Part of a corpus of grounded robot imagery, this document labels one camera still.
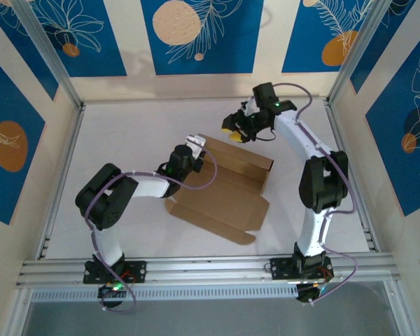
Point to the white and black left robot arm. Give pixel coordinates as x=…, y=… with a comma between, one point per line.
x=150, y=185

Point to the black control board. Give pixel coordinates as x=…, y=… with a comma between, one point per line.
x=108, y=292
x=309, y=295

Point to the grey metal panel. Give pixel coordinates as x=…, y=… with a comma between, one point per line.
x=213, y=322

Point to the aluminium frame post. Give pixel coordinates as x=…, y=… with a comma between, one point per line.
x=357, y=52
x=45, y=49

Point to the aluminium side rail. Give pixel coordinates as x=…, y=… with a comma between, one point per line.
x=333, y=119
x=71, y=140

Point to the brown cardboard box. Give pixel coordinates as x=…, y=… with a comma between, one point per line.
x=224, y=196

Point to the aluminium mounting rail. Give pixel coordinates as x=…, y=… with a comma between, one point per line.
x=213, y=269

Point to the aluminium frame bar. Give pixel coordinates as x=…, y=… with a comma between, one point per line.
x=21, y=315
x=397, y=308

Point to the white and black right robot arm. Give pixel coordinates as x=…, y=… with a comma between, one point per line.
x=301, y=136

